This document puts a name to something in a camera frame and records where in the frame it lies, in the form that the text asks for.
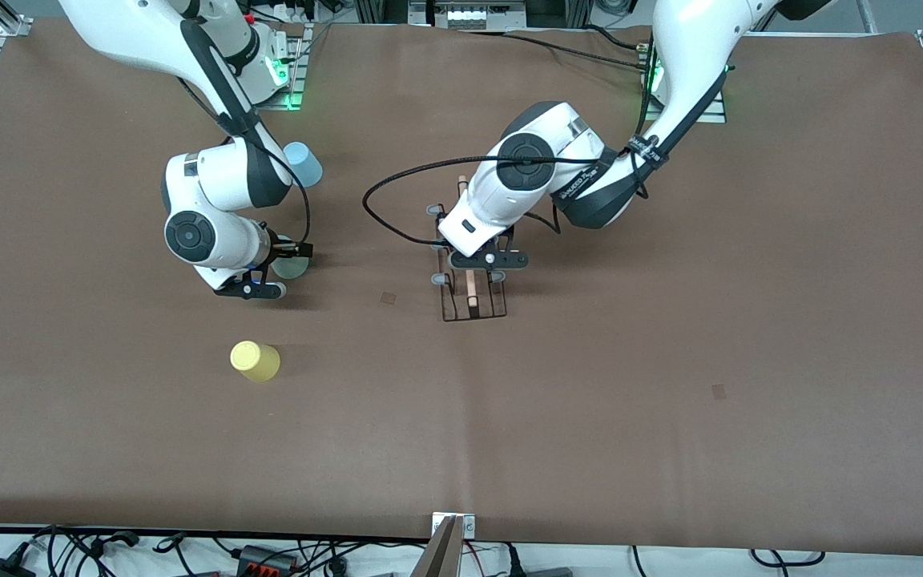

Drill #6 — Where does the pale green plastic cup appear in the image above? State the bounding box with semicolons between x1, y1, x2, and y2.
272;235;308;280

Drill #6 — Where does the black wire cup holder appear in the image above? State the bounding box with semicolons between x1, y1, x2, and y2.
427;175;509;323

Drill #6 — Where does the yellow plastic cup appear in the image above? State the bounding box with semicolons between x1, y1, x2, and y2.
230;341;281;383

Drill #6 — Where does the light blue plastic cup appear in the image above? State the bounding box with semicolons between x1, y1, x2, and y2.
284;142;324;189

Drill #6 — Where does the brown table mat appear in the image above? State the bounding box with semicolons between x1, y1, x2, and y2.
0;16;923;556

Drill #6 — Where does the white power strip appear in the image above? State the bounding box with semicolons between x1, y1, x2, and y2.
433;0;527;31

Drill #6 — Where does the black orange connector block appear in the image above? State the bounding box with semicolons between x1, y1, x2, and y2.
236;544;300;575

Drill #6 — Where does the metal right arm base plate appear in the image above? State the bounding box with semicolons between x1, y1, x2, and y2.
253;22;307;111

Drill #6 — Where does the long black table cable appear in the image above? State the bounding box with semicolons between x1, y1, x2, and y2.
500;30;655;73

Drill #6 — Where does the short black table cable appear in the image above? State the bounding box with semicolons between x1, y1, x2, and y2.
582;22;653;54

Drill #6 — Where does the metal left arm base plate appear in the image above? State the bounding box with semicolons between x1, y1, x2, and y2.
643;76;728;124

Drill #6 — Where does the silver pole bracket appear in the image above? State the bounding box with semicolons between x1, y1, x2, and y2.
432;513;477;539

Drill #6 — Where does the grey aluminium camera pole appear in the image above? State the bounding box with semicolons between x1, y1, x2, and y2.
411;515;467;577

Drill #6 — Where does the black tangled cable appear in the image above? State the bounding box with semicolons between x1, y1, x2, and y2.
29;525;226;577

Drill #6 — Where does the black looped cable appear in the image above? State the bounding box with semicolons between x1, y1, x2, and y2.
750;548;828;567

